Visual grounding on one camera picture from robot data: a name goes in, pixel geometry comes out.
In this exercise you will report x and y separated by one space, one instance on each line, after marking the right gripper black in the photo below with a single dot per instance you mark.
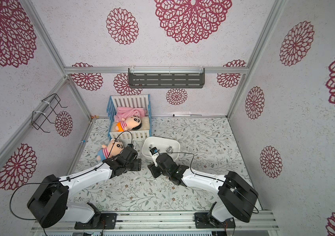
154 170

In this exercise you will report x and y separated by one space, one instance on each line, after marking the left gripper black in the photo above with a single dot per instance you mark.
138 165

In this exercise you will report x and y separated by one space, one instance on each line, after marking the large chrome socket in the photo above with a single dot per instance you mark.
169 149

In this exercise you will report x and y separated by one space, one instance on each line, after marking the white plastic storage box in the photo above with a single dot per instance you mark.
162 144

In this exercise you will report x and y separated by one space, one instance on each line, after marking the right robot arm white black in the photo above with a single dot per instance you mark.
237 198

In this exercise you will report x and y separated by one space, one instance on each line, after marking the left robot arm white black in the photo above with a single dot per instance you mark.
51 203

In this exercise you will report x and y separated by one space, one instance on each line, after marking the plush doll on table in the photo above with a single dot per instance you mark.
114 148

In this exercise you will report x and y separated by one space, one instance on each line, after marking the blue white toy crib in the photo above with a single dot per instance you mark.
135 101

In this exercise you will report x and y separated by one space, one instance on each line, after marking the plush doll in crib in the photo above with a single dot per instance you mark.
130 123

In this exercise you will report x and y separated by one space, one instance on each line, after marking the pink blanket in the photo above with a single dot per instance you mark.
126 112

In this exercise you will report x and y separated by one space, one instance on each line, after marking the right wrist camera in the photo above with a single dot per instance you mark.
154 154

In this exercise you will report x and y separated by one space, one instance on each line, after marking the grey wall shelf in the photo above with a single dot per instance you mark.
168 80

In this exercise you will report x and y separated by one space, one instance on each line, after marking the black wire wall rack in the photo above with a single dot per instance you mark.
39 118

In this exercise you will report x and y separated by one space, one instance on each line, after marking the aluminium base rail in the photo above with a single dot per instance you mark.
155 222

